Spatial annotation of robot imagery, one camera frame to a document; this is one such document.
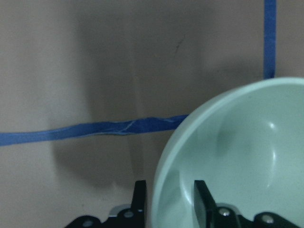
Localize green bowl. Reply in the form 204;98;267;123
150;77;304;228

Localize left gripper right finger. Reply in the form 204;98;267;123
194;180;298;228

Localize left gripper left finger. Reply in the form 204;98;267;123
66;180;147;228

